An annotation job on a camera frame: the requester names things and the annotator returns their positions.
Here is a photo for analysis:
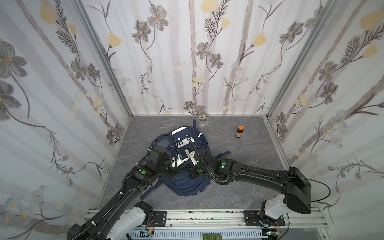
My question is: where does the black corrugated cable conduit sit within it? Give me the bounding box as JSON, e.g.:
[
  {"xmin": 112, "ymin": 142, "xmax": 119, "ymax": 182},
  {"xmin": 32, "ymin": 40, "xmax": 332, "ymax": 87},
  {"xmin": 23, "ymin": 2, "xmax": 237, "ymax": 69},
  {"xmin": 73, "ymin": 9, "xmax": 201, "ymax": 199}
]
[{"xmin": 67, "ymin": 191, "xmax": 127, "ymax": 240}]

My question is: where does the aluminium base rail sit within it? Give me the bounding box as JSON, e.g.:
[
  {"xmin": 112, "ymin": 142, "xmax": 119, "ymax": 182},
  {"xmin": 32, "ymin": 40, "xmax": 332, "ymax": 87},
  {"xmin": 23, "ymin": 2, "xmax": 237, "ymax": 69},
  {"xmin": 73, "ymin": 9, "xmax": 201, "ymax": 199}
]
[{"xmin": 94, "ymin": 206, "xmax": 333, "ymax": 240}]

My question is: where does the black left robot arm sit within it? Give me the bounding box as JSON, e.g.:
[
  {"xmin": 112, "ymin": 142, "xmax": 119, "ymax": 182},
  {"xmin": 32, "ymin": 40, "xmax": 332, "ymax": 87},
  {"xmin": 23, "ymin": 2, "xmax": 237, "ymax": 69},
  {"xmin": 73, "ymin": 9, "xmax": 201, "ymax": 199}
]
[{"xmin": 67, "ymin": 163, "xmax": 181, "ymax": 240}]

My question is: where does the brown bottle with orange cap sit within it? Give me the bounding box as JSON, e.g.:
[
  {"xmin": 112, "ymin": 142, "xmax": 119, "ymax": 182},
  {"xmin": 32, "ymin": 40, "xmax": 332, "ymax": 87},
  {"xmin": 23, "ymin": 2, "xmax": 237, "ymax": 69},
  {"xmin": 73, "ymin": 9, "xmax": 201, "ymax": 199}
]
[{"xmin": 235, "ymin": 126, "xmax": 244, "ymax": 138}]

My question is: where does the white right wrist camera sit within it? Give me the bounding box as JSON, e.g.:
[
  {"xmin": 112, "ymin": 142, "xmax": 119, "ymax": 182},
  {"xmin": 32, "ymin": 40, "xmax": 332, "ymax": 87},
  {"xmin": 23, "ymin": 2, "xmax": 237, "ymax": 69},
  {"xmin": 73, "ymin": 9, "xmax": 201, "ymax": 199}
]
[{"xmin": 184, "ymin": 149, "xmax": 198, "ymax": 166}]

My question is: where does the navy blue student backpack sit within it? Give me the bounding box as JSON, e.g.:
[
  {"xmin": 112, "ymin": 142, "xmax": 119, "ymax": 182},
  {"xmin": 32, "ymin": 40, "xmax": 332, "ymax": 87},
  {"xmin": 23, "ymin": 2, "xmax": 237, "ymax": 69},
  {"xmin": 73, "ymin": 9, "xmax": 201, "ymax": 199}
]
[{"xmin": 139, "ymin": 119, "xmax": 232, "ymax": 201}]

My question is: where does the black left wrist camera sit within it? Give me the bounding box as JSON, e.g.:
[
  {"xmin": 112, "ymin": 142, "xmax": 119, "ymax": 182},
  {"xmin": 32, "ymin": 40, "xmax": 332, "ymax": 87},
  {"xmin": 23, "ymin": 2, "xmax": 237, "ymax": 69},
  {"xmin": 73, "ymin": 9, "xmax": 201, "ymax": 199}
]
[{"xmin": 145, "ymin": 147, "xmax": 182, "ymax": 172}]

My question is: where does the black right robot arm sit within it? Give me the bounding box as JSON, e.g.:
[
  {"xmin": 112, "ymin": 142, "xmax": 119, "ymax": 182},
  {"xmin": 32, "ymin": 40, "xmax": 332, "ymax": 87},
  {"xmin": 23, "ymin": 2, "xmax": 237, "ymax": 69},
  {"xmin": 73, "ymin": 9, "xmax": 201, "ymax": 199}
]
[{"xmin": 187, "ymin": 150, "xmax": 312, "ymax": 225}]

